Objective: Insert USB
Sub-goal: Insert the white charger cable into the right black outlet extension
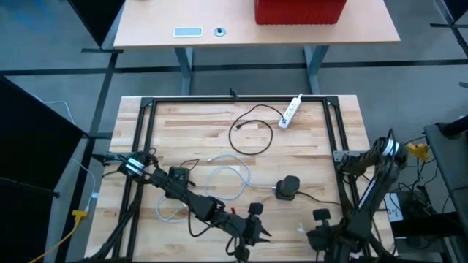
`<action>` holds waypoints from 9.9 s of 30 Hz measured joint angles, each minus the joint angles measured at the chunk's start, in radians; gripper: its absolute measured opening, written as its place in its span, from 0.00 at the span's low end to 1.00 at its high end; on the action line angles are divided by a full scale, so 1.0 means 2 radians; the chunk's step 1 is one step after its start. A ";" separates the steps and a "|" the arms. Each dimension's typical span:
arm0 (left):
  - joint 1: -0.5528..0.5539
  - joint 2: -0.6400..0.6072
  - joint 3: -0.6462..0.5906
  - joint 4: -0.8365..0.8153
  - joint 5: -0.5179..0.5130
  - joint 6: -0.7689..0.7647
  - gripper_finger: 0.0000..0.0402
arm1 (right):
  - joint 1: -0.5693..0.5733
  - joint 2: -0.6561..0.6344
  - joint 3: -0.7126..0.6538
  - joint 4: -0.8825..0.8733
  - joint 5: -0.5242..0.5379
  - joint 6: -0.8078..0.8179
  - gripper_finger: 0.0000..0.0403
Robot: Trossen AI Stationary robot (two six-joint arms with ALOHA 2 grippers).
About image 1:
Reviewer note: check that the black floor box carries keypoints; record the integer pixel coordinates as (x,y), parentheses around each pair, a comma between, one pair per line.
(420,212)

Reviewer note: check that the round grey desk grommet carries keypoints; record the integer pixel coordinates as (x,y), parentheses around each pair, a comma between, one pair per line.
(219,31)

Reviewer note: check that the grey rectangular plate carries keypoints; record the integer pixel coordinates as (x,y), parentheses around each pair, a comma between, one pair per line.
(188,32)

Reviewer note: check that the light wooden desk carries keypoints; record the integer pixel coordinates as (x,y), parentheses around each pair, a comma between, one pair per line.
(164,18)

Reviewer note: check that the black curtain partition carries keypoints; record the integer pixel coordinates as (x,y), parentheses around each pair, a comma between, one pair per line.
(25,146)

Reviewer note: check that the rounded black charging cube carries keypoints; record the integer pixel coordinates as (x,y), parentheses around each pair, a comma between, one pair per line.
(287,186)

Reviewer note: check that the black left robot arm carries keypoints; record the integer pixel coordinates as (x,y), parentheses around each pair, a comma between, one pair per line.
(197,204)

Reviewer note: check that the red plastic bin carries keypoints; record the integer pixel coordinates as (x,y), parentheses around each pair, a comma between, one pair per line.
(300,11)

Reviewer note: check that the yellow plug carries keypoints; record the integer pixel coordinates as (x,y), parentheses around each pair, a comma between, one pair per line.
(417,149)

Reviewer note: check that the white paper sheet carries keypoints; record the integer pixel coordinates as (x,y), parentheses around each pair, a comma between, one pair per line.
(395,210)

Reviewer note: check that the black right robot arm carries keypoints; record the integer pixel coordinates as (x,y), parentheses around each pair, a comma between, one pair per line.
(373,190)

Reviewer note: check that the grey side table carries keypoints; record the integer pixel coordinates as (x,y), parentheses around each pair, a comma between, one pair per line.
(449,160)

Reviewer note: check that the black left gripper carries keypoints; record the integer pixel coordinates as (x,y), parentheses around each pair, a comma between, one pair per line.
(250,228)

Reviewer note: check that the white power strip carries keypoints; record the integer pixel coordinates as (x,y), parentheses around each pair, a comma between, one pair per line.
(290,111)

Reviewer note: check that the black aluminium table frame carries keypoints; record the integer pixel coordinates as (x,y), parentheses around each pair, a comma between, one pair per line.
(219,99)

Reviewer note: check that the small black clamp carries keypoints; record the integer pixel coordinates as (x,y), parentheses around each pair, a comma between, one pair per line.
(234,94)

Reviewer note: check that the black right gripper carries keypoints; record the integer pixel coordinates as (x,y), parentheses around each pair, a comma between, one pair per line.
(321,235)

